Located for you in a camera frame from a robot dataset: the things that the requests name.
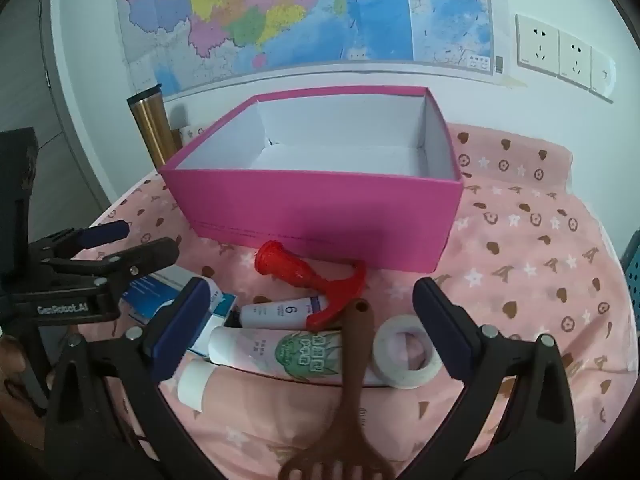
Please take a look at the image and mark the white patterned cloth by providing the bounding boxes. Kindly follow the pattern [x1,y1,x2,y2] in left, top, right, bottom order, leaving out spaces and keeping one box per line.
[172,125,208,148]

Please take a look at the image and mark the brown slotted spatula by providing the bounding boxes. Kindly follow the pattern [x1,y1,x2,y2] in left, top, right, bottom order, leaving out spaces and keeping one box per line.
[279,297,396,480]

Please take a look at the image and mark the white tape roll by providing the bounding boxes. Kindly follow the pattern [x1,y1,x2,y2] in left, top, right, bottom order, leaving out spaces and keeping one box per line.
[371,316,443,390]

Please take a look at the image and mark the small white tube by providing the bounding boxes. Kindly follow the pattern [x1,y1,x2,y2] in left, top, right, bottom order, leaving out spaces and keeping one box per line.
[239,296,331,330]

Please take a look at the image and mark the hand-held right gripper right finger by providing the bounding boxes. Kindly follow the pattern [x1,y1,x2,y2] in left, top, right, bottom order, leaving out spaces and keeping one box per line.
[400,276,576,480]

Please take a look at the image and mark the white wall switch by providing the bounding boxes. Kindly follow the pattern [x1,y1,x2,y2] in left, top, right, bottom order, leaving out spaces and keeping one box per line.
[589,46,616,103]

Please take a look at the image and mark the red plastic T-handle tool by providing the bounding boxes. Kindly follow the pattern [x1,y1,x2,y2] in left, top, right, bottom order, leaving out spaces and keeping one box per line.
[254,240,367,332]

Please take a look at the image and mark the gold thermos flask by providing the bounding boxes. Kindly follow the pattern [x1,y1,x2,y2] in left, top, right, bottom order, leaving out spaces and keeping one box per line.
[126,83,178,170]

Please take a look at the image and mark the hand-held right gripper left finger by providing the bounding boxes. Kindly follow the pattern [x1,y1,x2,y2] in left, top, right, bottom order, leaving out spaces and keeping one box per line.
[44,277,221,480]

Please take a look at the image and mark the blue plastic basket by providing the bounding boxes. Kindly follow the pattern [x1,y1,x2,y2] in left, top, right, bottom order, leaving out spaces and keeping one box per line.
[620,230,640,341]

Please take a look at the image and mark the pink tube with green print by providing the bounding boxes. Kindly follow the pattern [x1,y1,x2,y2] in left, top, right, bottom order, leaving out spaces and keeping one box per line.
[207,326,391,387]

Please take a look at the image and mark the colourful wall map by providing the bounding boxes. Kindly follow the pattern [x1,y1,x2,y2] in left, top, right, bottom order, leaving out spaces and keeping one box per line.
[114,0,506,97]

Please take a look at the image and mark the white wall socket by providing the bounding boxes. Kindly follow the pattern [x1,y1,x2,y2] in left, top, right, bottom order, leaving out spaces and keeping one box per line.
[557,30,593,92]
[516,13,561,77]

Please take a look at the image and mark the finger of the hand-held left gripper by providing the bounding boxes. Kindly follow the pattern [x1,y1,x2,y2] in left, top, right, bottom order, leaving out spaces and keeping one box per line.
[27,219,132,266]
[40,236,182,322]

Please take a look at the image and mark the large pink tube white cap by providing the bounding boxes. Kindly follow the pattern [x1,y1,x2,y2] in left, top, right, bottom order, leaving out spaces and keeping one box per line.
[177,361,346,441]

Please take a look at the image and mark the pink printed tablecloth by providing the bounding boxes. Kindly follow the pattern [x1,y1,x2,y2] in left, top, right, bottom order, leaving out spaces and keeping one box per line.
[75,122,628,480]

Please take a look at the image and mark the pink cardboard box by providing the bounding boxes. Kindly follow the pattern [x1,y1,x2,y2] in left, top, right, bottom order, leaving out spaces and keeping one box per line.
[159,86,465,275]

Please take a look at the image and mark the blue and white medicine box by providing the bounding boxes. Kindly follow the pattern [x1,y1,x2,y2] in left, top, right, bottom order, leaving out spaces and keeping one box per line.
[120,262,223,328]

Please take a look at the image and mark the grey door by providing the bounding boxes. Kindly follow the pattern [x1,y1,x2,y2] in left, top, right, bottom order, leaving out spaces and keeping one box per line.
[0,0,113,226]

